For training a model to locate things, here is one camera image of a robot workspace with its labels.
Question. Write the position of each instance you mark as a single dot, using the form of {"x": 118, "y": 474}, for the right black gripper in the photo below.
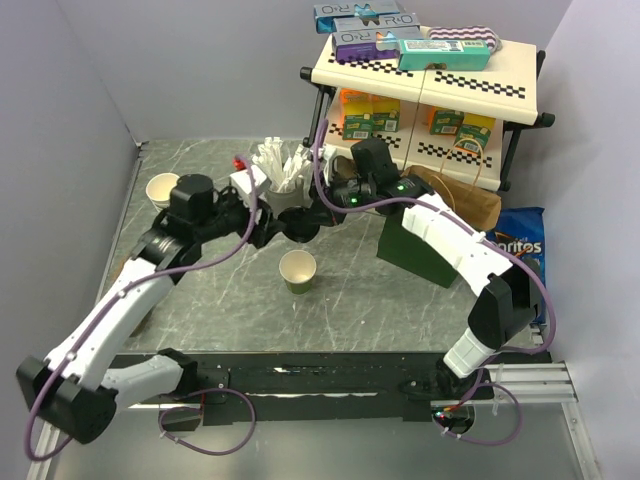
{"x": 326, "y": 215}

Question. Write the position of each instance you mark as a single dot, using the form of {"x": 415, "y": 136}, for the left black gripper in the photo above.
{"x": 263, "y": 232}

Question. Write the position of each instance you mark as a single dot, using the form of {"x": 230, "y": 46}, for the black plastic cup lid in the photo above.
{"x": 298, "y": 224}

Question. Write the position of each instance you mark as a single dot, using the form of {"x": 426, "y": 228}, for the green paper coffee cup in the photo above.
{"x": 298, "y": 269}

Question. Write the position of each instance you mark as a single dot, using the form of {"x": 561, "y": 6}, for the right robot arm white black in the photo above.
{"x": 509, "y": 290}

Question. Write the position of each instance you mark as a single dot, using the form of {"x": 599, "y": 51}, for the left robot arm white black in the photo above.
{"x": 74, "y": 388}

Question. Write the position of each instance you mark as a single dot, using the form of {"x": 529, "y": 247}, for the brown snack packet under shelf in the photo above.
{"x": 343, "y": 169}

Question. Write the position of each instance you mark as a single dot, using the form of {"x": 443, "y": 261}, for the grey straw holder cup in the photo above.
{"x": 281, "y": 201}

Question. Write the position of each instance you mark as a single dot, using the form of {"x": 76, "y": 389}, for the stack of paper cups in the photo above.
{"x": 159, "y": 188}

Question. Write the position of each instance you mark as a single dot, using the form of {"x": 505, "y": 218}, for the orange yellow crayon box left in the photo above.
{"x": 356, "y": 115}

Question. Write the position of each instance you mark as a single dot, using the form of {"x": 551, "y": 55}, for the yellow green crayon box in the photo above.
{"x": 386, "y": 113}

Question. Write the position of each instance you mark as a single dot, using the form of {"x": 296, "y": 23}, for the green paper gift bag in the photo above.
{"x": 478, "y": 207}

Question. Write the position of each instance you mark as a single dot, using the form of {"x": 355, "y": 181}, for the orange green crayon box right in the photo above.
{"x": 443, "y": 121}

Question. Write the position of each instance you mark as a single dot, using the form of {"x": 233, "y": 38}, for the brown cardboard cup carrier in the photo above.
{"x": 141, "y": 325}

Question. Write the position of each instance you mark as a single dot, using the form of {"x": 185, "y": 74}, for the yellow green box far right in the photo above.
{"x": 474, "y": 133}

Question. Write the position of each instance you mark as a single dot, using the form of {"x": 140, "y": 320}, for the cream checkered two-tier shelf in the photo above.
{"x": 505, "y": 90}

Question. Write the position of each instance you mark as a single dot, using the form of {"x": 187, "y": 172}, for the purple R.O toothpaste box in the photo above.
{"x": 372, "y": 44}

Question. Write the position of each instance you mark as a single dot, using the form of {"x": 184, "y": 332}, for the teal long box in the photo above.
{"x": 453, "y": 55}

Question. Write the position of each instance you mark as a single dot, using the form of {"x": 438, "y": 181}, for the blue Doritos chip bag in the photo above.
{"x": 520, "y": 232}

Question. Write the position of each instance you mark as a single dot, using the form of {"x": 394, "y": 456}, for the blue R.O toothpaste box top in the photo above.
{"x": 326, "y": 14}

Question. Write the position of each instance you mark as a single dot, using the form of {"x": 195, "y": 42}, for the grey R.O toothpaste box middle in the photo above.
{"x": 380, "y": 22}

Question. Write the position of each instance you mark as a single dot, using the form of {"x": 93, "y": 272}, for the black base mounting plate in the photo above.
{"x": 297, "y": 386}

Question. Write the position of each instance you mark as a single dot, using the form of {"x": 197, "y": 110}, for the purple white wavy pouch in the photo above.
{"x": 475, "y": 32}

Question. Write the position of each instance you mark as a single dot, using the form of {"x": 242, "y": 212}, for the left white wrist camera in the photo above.
{"x": 250, "y": 184}

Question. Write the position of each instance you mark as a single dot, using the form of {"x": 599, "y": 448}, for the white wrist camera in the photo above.
{"x": 326, "y": 156}
{"x": 250, "y": 184}

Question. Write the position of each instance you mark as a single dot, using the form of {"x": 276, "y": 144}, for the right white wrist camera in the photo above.
{"x": 326, "y": 156}

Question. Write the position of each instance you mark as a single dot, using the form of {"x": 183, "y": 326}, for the aluminium rail frame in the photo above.
{"x": 537, "y": 383}

